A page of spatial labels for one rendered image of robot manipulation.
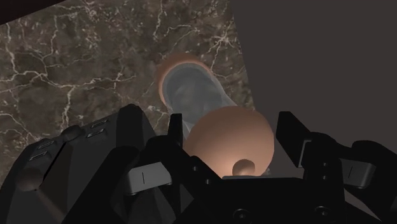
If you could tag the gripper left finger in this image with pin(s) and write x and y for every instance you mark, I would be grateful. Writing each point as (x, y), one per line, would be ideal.
(149, 176)

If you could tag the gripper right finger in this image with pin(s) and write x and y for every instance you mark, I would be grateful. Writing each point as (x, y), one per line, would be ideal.
(322, 158)

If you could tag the black game controller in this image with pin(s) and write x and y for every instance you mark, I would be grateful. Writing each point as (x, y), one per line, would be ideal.
(77, 161)

